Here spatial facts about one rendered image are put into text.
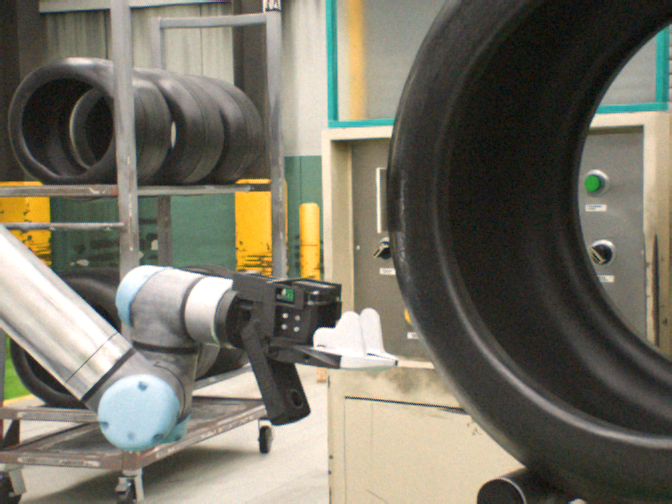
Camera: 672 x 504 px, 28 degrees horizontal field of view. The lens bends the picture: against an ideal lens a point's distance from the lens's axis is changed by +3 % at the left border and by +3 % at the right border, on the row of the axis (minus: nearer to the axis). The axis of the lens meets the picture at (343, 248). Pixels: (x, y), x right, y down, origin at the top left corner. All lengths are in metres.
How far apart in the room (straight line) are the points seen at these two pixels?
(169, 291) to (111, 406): 0.18
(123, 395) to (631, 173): 0.85
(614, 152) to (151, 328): 0.74
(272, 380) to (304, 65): 10.02
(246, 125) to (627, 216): 3.79
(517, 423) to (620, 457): 0.09
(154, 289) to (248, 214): 9.55
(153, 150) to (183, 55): 7.21
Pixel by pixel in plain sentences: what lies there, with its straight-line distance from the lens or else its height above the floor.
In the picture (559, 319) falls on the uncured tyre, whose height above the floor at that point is 1.04.
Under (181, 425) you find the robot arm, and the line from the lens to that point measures 1.54.
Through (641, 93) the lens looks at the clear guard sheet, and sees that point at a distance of 1.89.
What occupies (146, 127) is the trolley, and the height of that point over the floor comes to 1.38.
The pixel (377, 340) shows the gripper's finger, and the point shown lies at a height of 1.02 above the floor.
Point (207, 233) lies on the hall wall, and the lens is 11.87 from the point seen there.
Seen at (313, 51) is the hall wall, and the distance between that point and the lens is 11.37.
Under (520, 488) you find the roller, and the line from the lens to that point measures 1.20.
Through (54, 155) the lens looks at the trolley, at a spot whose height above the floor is 1.29.
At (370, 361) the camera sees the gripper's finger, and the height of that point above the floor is 1.00.
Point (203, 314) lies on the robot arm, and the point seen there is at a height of 1.04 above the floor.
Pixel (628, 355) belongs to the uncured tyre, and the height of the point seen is 1.00.
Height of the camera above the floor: 1.19
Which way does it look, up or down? 3 degrees down
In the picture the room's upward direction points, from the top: 1 degrees counter-clockwise
